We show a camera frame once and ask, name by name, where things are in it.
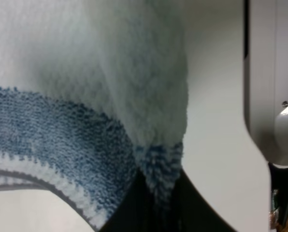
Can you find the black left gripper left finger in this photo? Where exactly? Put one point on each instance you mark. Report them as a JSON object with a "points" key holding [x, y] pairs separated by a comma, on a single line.
{"points": [[135, 213]]}

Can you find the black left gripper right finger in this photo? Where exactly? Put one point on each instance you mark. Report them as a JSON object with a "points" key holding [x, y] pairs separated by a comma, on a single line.
{"points": [[190, 212]]}

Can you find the blue white striped towel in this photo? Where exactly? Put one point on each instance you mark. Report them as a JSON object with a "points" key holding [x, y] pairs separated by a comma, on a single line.
{"points": [[91, 92]]}

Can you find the white robot body housing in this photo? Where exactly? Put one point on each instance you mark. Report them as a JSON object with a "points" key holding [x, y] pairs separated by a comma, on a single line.
{"points": [[266, 77]]}

